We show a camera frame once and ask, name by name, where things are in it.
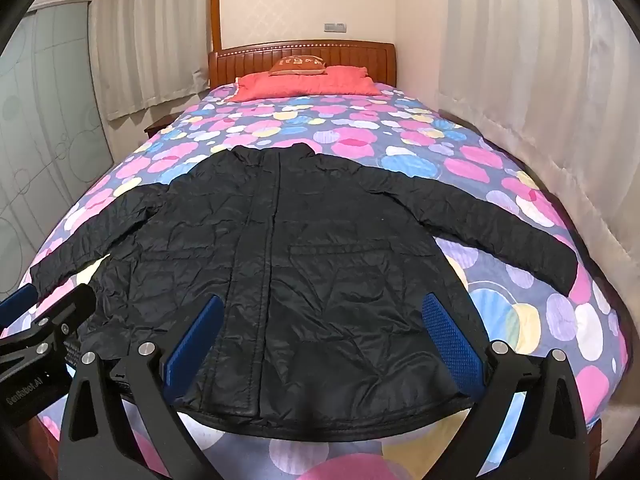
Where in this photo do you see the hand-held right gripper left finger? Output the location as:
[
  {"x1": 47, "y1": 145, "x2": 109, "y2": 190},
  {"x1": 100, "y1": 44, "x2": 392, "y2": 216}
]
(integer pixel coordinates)
[{"x1": 59, "y1": 294, "x2": 226, "y2": 480}]

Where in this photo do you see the bed with dotted sheet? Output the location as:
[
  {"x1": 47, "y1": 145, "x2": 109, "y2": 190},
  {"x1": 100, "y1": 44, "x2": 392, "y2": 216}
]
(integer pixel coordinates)
[{"x1": 0, "y1": 80, "x2": 631, "y2": 480}]

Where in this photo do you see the wooden headboard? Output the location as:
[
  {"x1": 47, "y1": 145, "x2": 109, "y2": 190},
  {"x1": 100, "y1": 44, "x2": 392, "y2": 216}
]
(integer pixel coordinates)
[{"x1": 207, "y1": 39, "x2": 399, "y2": 92}]

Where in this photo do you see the cream wall curtain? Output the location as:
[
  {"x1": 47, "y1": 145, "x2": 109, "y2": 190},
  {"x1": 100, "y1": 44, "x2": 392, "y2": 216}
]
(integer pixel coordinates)
[{"x1": 437, "y1": 0, "x2": 640, "y2": 321}]

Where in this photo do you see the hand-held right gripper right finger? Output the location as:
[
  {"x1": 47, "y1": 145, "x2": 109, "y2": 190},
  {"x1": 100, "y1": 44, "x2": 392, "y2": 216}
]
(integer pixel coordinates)
[{"x1": 421, "y1": 292, "x2": 591, "y2": 480}]

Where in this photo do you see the black puffer jacket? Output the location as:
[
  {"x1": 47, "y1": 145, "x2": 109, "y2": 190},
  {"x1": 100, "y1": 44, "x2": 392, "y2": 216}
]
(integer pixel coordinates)
[{"x1": 30, "y1": 142, "x2": 577, "y2": 436}]

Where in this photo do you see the frosted glass wardrobe door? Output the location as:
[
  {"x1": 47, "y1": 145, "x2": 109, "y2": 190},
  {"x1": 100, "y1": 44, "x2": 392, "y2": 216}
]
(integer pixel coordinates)
[{"x1": 0, "y1": 0, "x2": 115, "y2": 306}]

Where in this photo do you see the small orange cushion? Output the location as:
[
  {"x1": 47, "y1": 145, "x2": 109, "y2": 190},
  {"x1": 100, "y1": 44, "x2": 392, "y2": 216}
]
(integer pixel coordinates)
[{"x1": 269, "y1": 55, "x2": 328, "y2": 77}]

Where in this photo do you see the wooden nightstand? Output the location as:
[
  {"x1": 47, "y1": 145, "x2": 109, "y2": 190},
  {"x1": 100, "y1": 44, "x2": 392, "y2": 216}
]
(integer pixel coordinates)
[{"x1": 144, "y1": 114, "x2": 173, "y2": 136}]

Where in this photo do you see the cream window curtain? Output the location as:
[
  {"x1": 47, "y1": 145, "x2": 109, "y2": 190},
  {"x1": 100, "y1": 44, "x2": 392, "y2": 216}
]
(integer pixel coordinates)
[{"x1": 90, "y1": 0, "x2": 211, "y2": 122}]

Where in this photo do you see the red pillow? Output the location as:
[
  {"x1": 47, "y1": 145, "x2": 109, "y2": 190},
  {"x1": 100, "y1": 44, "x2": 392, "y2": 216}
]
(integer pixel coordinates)
[{"x1": 231, "y1": 65, "x2": 381, "y2": 103}]

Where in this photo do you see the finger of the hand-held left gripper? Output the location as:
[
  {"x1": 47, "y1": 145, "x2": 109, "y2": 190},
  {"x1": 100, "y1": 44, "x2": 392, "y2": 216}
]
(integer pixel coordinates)
[
  {"x1": 0, "y1": 284, "x2": 39, "y2": 331},
  {"x1": 0, "y1": 284, "x2": 97, "y2": 361}
]

